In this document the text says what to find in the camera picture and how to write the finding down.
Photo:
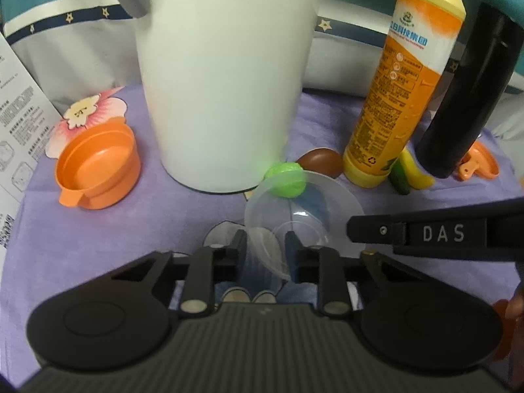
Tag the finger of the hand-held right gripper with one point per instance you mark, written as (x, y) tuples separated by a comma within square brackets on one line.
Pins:
[(372, 229)]

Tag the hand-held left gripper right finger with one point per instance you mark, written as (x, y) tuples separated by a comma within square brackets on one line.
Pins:
[(292, 254)]

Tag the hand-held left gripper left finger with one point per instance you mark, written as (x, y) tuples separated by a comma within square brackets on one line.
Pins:
[(239, 254)]

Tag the clear plastic bowl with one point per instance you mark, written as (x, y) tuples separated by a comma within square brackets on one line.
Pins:
[(339, 208)]

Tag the person's right hand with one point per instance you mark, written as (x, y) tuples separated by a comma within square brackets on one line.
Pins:
[(516, 301)]

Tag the green toy cucumber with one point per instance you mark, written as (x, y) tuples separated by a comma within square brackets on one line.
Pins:
[(399, 180)]

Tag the yellow toy fruit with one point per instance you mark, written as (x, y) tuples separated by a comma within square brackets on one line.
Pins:
[(417, 176)]

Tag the green toy ball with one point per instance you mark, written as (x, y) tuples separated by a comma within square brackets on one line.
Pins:
[(284, 180)]

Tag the orange toy pan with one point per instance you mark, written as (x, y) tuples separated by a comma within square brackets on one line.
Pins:
[(483, 159)]

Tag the brown toy egg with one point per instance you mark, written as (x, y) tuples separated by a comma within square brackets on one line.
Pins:
[(321, 161)]

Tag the red-brown bowl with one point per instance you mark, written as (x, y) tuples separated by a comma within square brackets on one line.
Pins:
[(501, 327)]

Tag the purple floral tablecloth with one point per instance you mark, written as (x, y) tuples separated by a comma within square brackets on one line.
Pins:
[(123, 233)]

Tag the black vacuum flask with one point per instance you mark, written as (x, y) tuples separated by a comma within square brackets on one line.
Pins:
[(462, 110)]

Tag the yellow orange detergent bottle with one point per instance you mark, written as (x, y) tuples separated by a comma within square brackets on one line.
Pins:
[(405, 90)]

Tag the orange toy pot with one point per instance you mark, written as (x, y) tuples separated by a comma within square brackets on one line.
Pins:
[(102, 168)]

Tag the white thermos jug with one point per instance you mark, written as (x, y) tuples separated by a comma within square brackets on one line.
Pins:
[(225, 69)]

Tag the white printed instruction sheet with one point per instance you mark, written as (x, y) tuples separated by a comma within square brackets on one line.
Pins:
[(16, 131)]

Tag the teal grey star-band cloth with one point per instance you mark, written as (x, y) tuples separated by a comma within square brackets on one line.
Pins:
[(61, 41)]

